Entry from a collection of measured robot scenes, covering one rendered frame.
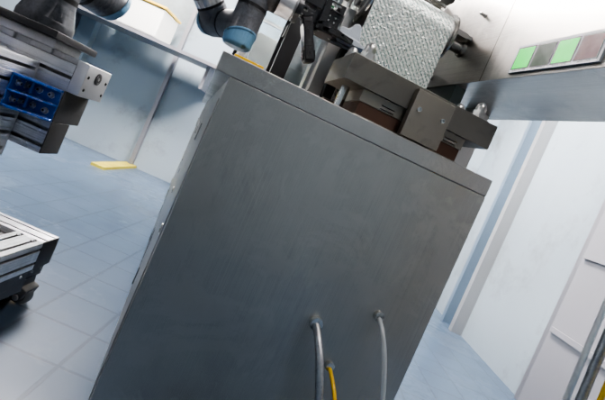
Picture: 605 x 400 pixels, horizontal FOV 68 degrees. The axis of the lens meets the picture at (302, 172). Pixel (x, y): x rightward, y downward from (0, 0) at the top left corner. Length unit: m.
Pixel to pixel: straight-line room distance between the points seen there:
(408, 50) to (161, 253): 0.81
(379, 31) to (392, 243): 0.56
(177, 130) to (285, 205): 3.95
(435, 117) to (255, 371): 0.68
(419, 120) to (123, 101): 4.22
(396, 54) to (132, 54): 4.04
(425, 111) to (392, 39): 0.29
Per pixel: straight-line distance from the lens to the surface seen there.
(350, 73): 1.01
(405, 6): 1.30
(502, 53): 1.26
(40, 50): 1.41
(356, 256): 1.00
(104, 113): 5.08
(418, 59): 1.30
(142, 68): 5.01
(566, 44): 1.09
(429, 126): 1.06
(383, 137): 0.97
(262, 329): 1.00
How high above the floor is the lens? 0.77
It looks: 1 degrees down
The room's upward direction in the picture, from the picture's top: 24 degrees clockwise
